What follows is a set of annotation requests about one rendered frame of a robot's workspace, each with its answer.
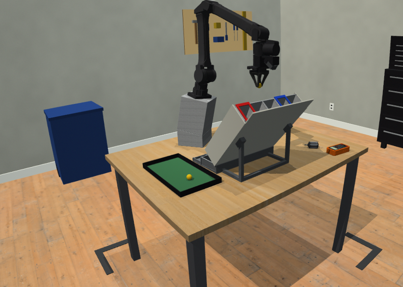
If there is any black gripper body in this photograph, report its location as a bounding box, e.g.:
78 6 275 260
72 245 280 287
247 55 269 73

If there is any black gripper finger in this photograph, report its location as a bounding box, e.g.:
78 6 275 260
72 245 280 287
260 72 269 86
249 72 262 87

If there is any orange pocket multimeter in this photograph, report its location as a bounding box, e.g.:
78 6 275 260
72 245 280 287
326 143 350 156

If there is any green tray with black rim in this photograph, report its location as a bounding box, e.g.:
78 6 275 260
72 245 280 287
142 153 222 197

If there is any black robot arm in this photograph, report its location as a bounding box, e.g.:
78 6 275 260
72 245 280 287
188 0 280 99

